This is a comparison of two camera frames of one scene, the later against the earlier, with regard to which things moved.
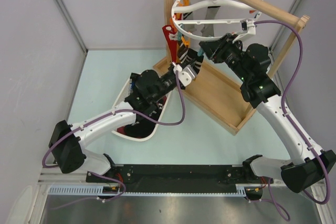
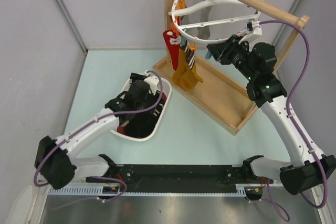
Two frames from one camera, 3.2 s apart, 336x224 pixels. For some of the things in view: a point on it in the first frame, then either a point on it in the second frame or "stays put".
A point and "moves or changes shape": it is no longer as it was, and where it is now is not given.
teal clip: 200,52 moves or changes shape
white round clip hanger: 204,12 moves or changes shape
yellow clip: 185,42 to 192,48
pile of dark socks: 144,129 stays put
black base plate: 177,178 stays put
